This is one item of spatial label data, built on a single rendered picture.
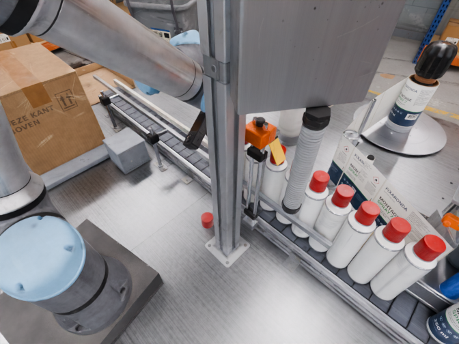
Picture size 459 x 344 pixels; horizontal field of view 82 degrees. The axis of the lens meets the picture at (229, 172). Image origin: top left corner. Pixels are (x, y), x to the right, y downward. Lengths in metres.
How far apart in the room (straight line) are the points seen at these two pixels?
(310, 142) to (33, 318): 0.64
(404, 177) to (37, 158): 1.12
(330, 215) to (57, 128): 0.81
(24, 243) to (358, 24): 0.52
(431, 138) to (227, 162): 0.85
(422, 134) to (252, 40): 0.93
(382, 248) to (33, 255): 0.57
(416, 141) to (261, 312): 0.76
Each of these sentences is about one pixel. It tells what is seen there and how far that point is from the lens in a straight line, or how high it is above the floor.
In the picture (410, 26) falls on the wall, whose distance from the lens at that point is 4.98.
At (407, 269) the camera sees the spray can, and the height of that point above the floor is 1.02.
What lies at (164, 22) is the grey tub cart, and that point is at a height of 0.65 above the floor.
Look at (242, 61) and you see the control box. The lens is 0.30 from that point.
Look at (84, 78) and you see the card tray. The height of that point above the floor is 0.83.
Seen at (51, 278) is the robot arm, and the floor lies 1.09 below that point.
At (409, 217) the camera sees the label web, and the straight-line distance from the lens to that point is 0.63.
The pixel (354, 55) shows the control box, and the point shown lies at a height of 1.35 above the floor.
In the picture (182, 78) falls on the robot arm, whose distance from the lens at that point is 0.46.
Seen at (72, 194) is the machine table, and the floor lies 0.83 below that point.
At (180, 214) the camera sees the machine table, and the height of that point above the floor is 0.83.
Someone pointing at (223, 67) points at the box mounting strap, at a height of 1.33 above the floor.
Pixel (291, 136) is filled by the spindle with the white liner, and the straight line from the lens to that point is 0.90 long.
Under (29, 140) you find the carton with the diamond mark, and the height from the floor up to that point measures 0.98.
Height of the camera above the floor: 1.47
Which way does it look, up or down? 47 degrees down
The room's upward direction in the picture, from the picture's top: straight up
